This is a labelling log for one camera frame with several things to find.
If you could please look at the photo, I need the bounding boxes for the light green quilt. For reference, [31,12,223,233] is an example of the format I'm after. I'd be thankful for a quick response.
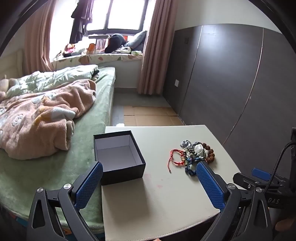
[5,64,99,98]

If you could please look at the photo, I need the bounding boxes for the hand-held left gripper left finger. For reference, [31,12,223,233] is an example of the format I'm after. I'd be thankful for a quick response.
[26,161,104,241]

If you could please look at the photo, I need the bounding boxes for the grey pillow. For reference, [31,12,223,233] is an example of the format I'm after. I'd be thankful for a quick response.
[124,31,148,51]

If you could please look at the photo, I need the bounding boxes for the heap of colourful toys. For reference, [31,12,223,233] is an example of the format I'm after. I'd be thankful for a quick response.
[55,43,87,58]

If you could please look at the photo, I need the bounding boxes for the silver chain necklace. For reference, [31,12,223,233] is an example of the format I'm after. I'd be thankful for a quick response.
[180,139,197,149]

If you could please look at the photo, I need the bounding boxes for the peach fleece blanket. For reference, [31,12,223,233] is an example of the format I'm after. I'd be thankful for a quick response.
[0,79,96,160]

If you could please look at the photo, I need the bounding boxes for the beige padded headboard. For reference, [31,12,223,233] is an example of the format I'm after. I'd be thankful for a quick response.
[0,50,23,79]

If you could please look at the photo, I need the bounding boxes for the beige plush toy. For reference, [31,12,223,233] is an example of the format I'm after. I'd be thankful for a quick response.
[0,74,18,98]

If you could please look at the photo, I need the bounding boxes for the black cable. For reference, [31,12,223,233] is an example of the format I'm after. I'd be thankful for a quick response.
[266,141,296,192]

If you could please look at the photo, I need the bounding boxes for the printed window seat cushion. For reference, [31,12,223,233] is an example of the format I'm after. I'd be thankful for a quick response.
[51,52,142,70]

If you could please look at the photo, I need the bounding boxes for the white stone bracelet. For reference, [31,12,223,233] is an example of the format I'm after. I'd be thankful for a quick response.
[194,144,208,158]

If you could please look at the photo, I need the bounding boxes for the clutter on window seat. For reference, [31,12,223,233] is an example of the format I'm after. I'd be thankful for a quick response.
[50,0,160,58]

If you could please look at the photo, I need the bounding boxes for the flat cardboard sheet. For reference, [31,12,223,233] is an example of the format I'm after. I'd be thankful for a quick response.
[124,105,185,127]

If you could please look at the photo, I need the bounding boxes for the black square box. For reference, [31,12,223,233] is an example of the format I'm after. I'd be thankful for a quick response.
[93,130,146,186]

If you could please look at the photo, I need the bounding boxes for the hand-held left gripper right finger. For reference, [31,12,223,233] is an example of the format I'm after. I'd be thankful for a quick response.
[196,161,273,241]

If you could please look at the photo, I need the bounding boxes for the multicolour bead bracelet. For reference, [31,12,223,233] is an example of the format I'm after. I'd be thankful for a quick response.
[183,148,197,165]

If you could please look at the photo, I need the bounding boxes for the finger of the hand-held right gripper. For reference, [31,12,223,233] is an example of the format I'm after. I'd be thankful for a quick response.
[233,168,289,193]

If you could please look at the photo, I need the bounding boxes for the green bed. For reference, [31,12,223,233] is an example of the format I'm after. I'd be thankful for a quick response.
[0,67,116,232]

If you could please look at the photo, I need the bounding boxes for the pink curtain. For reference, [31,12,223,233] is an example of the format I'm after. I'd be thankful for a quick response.
[23,0,55,75]
[138,0,178,95]

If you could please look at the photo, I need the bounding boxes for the small white table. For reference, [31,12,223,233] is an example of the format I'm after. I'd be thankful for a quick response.
[88,34,110,50]

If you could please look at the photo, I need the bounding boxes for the hanging dark clothes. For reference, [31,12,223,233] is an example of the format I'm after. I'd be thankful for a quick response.
[69,0,94,44]

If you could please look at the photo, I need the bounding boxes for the dark brown wardrobe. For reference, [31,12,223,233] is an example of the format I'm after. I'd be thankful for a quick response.
[162,25,296,176]

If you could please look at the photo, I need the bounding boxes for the red string bracelet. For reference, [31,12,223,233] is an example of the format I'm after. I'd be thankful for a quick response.
[168,149,185,173]

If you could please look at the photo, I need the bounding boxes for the black bag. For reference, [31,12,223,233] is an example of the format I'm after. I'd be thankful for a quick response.
[105,34,126,53]

